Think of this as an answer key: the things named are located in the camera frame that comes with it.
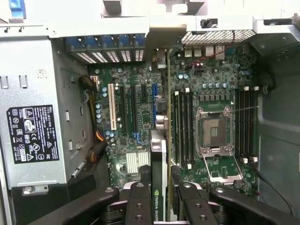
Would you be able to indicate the grey power supply unit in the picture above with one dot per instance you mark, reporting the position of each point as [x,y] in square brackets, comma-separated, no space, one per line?
[28,82]

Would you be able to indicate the silver rear port block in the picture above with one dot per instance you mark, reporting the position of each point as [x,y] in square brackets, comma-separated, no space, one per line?
[209,50]

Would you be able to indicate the metal socket cover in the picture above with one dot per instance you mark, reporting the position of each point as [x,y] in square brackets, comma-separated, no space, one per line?
[225,180]

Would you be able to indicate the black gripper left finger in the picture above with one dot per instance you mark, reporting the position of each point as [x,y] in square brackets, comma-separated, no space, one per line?
[140,206]

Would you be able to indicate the vented metal slot cover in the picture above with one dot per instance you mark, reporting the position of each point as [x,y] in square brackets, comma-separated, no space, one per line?
[140,55]
[99,57]
[112,57]
[125,56]
[85,58]

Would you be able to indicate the CPU socket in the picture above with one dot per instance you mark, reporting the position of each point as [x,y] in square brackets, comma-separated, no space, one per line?
[214,133]

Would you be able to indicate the blue case latch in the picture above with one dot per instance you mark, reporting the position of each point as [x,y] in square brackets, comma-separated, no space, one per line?
[17,9]

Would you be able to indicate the silver finned heatsink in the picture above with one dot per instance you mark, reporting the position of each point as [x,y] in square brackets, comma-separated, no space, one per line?
[137,162]

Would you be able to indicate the black open PC case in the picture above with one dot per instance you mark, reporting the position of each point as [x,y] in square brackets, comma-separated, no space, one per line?
[276,140]

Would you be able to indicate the blue expansion slot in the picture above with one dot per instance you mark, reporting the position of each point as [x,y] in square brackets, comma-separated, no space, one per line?
[154,91]

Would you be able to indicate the silver USB port block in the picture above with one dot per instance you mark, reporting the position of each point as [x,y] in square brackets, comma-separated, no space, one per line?
[188,52]
[197,52]

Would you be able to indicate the white expansion slot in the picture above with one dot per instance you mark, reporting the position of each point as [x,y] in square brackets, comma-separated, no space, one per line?
[112,105]

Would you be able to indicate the short black expansion slot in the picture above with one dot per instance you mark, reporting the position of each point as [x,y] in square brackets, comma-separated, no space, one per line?
[143,91]

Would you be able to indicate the white power connector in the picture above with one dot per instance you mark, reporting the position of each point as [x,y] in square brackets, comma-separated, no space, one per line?
[96,80]

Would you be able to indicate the round coin battery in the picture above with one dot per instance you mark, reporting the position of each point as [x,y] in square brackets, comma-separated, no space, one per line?
[239,184]

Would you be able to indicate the silver network port block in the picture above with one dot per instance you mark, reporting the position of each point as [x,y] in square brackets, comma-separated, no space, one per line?
[220,49]

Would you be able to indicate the blue card retainer clip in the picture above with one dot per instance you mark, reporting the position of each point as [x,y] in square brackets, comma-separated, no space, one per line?
[125,40]
[92,41]
[140,39]
[73,42]
[109,41]

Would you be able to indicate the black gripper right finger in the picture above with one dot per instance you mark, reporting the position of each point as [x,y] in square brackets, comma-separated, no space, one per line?
[197,211]

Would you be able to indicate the long black expansion slot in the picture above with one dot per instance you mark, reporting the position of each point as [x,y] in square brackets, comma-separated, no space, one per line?
[134,110]
[123,110]

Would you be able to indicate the thin metal locking lever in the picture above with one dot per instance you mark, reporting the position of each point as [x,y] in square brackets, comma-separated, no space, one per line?
[246,108]

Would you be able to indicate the black plastic shroud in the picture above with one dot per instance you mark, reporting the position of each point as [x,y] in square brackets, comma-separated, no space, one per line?
[42,199]

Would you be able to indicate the green motherboard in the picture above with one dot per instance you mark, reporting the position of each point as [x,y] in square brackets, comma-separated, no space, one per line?
[211,70]

